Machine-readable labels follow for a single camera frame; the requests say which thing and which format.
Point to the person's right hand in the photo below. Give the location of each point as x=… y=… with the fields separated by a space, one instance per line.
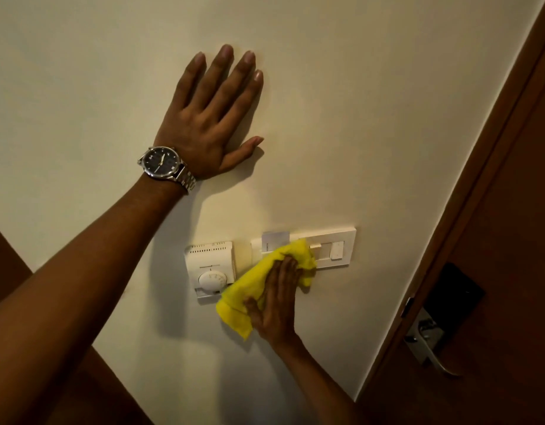
x=277 y=305

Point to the person's left hand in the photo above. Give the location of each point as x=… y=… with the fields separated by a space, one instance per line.
x=197 y=132

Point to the person's left middle finger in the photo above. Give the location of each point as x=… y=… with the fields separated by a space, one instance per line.
x=235 y=81

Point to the person's left little finger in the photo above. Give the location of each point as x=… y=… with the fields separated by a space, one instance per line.
x=189 y=79

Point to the person's left thumb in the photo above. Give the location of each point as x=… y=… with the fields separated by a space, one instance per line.
x=241 y=152

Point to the person's right thumb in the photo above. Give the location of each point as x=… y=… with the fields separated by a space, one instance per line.
x=253 y=310

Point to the yellow cleaning cloth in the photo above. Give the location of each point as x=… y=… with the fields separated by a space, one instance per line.
x=248 y=287

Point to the person's left forearm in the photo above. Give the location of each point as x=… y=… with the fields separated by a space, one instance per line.
x=77 y=278

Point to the person's right forearm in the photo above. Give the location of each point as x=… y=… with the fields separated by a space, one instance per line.
x=319 y=385

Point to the white thermostat with round dial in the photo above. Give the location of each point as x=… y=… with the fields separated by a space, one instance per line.
x=210 y=265

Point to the white key card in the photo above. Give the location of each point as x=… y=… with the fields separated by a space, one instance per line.
x=275 y=240

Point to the silver wristwatch with dark dial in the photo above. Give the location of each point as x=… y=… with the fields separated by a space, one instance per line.
x=162 y=162

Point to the black electronic door lock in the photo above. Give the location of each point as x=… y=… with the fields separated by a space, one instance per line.
x=454 y=296

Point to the brown wooden door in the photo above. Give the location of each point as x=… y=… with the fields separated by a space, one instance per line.
x=498 y=207

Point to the white wall switch panel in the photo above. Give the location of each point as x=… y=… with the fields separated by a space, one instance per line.
x=330 y=243

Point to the brown wooden door frame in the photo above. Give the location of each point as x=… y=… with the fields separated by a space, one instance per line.
x=485 y=141

